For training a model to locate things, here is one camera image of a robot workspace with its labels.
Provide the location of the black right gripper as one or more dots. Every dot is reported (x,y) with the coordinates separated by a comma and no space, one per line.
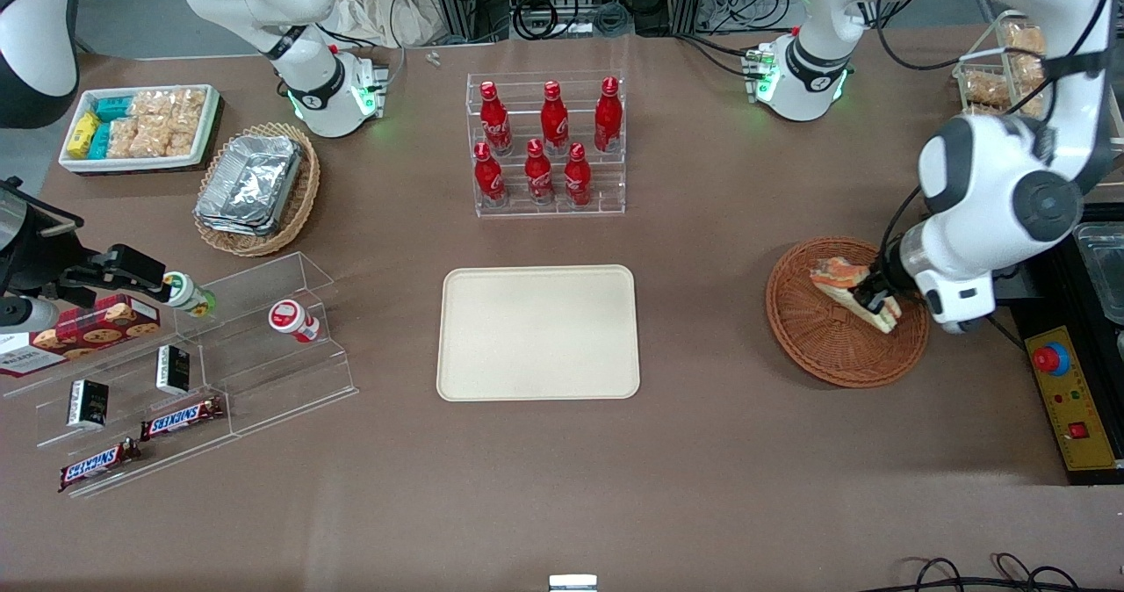
(42,258)

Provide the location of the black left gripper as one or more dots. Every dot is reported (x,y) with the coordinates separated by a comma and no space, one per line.
(883,281)

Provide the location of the triangle sandwich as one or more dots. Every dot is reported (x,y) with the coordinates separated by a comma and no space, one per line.
(834,277)

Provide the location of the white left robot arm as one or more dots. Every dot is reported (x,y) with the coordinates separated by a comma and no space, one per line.
(992,179)

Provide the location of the round brown wicker basket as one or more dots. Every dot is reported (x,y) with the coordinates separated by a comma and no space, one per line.
(817,346)

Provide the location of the white rectangular snack tray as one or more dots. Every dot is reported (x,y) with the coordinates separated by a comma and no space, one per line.
(206,135)

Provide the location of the oval light wicker basket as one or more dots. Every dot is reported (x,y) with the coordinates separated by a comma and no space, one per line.
(303,197)

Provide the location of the beige plastic tray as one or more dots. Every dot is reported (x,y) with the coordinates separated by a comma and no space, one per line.
(537,333)

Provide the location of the green cap yogurt bottle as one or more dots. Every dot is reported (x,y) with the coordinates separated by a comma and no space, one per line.
(186,293)

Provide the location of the red cookie box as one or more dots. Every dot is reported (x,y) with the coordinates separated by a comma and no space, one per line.
(88,328)

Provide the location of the small black box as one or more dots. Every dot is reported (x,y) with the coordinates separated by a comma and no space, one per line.
(88,403)
(174,370)

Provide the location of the aluminium foil container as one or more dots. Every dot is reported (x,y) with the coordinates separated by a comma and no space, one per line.
(255,175)
(237,227)

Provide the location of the clear bag of rice crackers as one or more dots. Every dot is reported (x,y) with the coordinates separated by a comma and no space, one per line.
(151,104)
(189,109)
(132,138)

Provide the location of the teal snack packet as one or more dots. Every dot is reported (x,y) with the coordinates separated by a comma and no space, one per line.
(99,141)
(114,107)

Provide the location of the yellow snack packet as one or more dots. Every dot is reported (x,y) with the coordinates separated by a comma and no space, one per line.
(83,135)

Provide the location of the Snickers chocolate bar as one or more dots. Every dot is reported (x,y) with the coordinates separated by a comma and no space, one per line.
(180,418)
(97,466)

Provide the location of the red cap yogurt bottle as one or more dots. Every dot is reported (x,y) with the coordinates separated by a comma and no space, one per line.
(294,320)

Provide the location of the clear acrylic stepped shelf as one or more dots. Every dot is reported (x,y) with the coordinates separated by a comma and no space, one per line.
(263,381)

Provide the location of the clear plastic container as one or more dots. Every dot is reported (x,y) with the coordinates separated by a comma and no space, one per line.
(1102,271)

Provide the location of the red cola bottle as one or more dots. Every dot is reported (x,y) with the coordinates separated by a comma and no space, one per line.
(538,175)
(608,118)
(488,177)
(553,122)
(494,122)
(577,177)

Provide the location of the clear acrylic bottle rack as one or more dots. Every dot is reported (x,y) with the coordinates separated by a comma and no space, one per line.
(549,201)

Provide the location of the crumpled beige cloth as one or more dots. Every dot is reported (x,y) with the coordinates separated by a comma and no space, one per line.
(386,3)

